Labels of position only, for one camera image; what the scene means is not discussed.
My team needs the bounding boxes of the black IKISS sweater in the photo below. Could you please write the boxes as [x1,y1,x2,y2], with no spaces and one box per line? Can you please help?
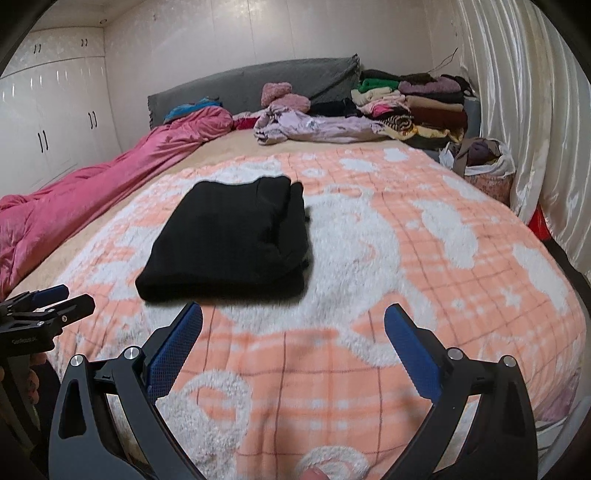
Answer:
[135,176,310,303]

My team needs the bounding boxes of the bag with purple clothes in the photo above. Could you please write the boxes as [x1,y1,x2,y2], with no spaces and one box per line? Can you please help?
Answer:
[439,137,517,206]

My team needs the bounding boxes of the stack of folded clothes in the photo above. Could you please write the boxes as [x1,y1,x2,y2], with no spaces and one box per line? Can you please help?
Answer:
[308,69,476,151]

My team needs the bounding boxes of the person's left hand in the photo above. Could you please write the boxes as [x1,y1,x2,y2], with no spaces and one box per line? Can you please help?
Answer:
[1,352,48,405]

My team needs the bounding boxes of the person's right hand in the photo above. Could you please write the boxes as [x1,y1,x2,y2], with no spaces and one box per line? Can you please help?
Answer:
[298,467,329,480]

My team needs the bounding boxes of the pink velvet duvet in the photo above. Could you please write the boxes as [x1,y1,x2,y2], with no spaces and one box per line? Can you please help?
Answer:
[1,106,233,299]

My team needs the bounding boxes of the white wardrobe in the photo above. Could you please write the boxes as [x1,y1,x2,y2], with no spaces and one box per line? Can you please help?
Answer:
[1,27,121,195]

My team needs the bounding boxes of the orange white plush blanket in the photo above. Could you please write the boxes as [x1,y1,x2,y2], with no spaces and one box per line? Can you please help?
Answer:
[50,146,586,479]

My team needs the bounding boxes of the blue cloth on pillow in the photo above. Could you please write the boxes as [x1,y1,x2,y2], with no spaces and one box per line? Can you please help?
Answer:
[163,97,222,124]

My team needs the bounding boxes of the red garment near headboard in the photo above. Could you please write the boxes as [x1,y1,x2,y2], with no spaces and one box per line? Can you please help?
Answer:
[233,116,259,131]

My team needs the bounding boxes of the lilac crumpled garment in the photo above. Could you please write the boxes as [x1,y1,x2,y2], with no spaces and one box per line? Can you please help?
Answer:
[253,105,389,145]

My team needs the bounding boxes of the pink fuzzy knit item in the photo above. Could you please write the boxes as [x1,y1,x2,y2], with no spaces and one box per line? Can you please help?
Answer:
[260,82,311,113]

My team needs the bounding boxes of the grey headboard cover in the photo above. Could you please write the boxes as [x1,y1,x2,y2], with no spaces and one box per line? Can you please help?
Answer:
[147,55,362,128]

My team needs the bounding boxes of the white satin curtain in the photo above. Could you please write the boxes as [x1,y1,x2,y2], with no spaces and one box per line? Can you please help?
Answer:
[455,1,590,275]

